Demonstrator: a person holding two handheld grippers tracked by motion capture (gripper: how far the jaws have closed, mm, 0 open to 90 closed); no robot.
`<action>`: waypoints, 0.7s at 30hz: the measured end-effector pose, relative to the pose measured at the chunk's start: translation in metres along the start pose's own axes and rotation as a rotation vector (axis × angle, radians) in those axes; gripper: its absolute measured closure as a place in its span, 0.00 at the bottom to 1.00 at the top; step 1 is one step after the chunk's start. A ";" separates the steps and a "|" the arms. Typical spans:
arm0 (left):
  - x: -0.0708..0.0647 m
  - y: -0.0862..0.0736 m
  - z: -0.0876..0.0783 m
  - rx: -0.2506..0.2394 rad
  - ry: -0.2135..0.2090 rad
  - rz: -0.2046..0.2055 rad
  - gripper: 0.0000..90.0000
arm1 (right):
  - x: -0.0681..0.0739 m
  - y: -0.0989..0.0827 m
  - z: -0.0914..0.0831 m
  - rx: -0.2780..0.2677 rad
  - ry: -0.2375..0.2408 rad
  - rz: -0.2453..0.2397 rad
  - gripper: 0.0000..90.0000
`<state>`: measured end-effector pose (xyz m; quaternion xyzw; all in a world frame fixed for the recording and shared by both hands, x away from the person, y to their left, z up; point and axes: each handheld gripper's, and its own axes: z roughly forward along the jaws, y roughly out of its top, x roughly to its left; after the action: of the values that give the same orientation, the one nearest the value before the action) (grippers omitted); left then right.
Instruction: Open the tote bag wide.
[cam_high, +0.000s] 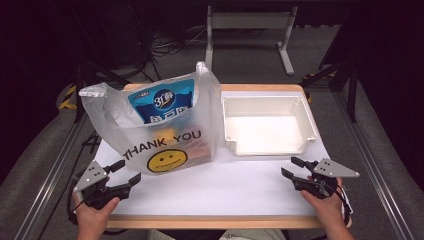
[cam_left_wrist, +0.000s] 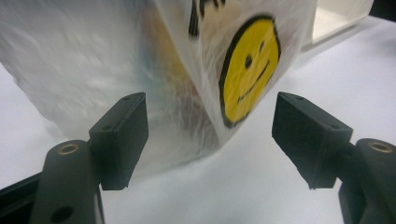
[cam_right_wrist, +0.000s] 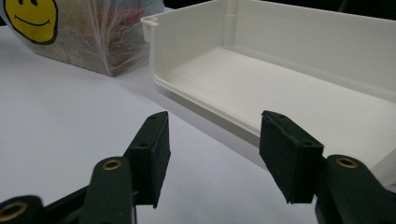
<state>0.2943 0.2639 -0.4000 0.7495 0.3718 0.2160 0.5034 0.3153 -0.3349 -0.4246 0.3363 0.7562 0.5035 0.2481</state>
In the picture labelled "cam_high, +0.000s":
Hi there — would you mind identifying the white plastic bin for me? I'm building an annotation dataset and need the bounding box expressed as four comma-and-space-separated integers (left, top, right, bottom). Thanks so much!
221, 95, 318, 157

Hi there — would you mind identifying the aluminium floor rail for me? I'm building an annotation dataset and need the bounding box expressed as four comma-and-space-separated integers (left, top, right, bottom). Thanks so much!
13, 113, 98, 240
333, 89, 416, 240

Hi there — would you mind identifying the clear plastic smiley bag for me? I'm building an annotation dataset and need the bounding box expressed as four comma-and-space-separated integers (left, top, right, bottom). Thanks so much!
78, 60, 223, 176

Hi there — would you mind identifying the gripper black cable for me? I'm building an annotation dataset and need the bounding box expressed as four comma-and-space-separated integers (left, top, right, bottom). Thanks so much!
66, 188, 129, 236
333, 184, 353, 228

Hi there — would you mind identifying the person's right hand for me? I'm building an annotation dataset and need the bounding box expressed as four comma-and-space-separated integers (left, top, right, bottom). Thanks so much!
299, 176, 350, 233

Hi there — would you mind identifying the copper brown long box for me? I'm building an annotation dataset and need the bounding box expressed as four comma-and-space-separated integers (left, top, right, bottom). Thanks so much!
186, 139, 213, 164

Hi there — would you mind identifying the person's left hand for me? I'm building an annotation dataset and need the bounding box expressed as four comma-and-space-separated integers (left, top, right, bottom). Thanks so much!
72, 192, 121, 234

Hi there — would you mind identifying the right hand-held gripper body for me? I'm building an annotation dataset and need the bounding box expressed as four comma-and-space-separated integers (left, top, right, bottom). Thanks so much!
293, 157, 360, 200

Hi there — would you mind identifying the white metal stand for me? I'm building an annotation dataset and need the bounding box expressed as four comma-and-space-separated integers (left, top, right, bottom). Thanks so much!
203, 4, 299, 77

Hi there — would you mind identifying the white table mat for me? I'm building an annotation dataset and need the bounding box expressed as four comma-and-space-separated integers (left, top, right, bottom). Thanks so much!
94, 90, 331, 217

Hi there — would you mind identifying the black floor cable bundle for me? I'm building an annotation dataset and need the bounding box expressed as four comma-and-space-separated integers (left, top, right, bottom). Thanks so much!
133, 6, 208, 84

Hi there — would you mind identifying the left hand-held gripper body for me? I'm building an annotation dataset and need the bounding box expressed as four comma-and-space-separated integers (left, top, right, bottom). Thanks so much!
73, 160, 132, 210

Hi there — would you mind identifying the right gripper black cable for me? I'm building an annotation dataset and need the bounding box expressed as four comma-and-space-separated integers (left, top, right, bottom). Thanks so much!
333, 184, 353, 228

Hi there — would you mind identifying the yellow black hazard tape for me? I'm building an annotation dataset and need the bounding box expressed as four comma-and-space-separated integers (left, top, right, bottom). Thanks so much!
58, 84, 78, 111

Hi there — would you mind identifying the blue snack pouch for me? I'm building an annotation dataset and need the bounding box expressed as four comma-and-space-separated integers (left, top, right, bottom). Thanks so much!
128, 78, 196, 125

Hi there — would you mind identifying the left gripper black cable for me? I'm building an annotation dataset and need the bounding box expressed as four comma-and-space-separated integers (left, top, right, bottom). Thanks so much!
66, 188, 129, 236

